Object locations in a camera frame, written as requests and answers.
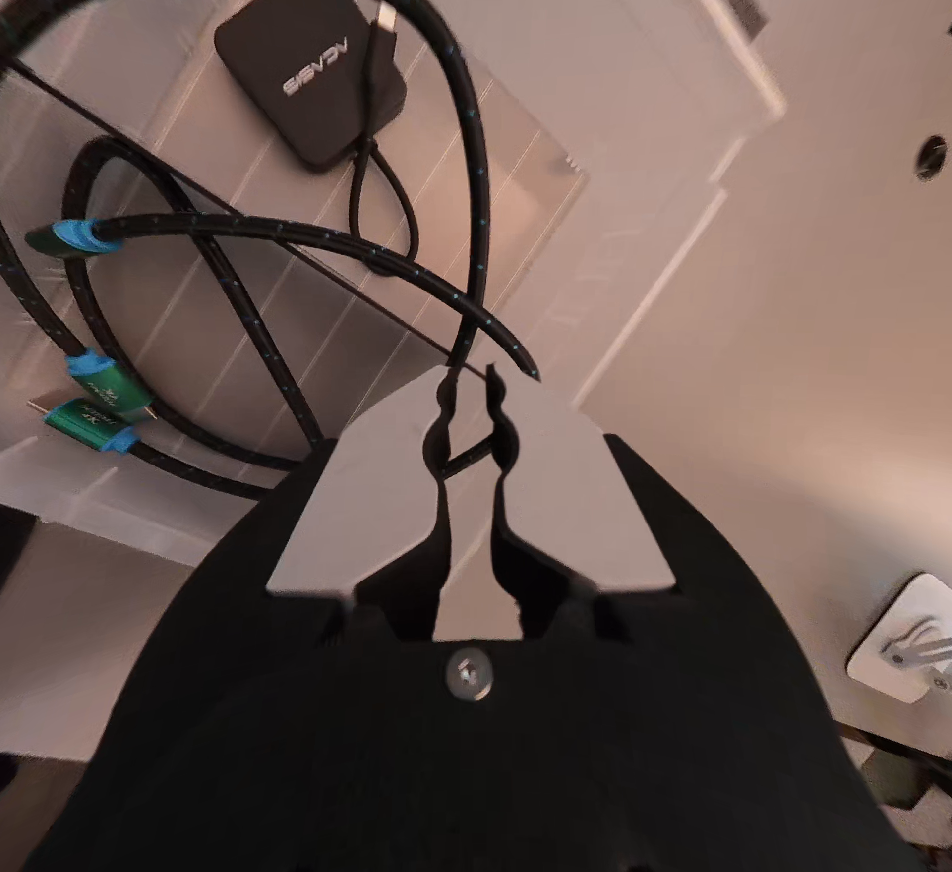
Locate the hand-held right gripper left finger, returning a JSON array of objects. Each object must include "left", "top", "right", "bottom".
[{"left": 264, "top": 365, "right": 456, "bottom": 642}]

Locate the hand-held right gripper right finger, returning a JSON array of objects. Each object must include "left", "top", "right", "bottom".
[{"left": 485, "top": 363, "right": 678, "bottom": 642}]

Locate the black braided hdmi cable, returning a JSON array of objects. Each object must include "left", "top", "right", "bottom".
[
  {"left": 0, "top": 0, "right": 493, "bottom": 479},
  {"left": 22, "top": 136, "right": 544, "bottom": 503}
]

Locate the clear plastic bin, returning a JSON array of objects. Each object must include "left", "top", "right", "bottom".
[{"left": 0, "top": 0, "right": 789, "bottom": 568}]

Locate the black silver hdmi hub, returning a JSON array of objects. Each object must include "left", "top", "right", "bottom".
[{"left": 213, "top": 0, "right": 421, "bottom": 274}]

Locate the black bin divider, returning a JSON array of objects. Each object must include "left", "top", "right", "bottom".
[{"left": 0, "top": 58, "right": 466, "bottom": 371}]

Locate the round table grommet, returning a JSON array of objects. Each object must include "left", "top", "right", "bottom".
[{"left": 915, "top": 134, "right": 950, "bottom": 183}]

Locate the grey mount base plate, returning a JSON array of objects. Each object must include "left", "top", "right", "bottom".
[{"left": 846, "top": 573, "right": 952, "bottom": 703}]

